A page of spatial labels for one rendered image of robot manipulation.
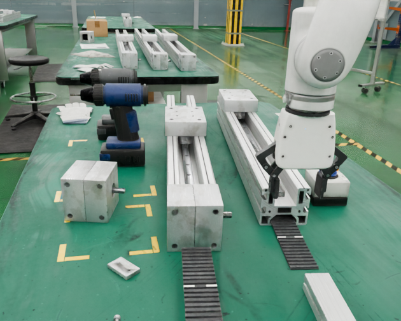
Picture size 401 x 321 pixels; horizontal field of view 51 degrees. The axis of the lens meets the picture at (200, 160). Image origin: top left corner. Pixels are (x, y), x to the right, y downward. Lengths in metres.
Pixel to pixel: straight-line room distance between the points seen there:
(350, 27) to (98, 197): 0.55
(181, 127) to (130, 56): 1.54
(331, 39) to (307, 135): 0.19
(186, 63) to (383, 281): 2.01
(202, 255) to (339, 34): 0.40
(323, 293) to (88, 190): 0.47
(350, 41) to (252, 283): 0.40
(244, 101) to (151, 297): 0.84
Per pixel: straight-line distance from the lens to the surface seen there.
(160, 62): 2.59
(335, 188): 0.99
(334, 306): 0.66
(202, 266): 0.69
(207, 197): 0.77
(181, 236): 0.77
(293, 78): 0.70
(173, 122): 1.11
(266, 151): 0.74
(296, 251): 0.81
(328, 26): 0.61
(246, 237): 0.84
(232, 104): 1.37
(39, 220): 0.92
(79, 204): 0.88
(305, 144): 0.73
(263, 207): 0.89
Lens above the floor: 1.22
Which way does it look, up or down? 22 degrees down
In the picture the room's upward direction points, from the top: 2 degrees clockwise
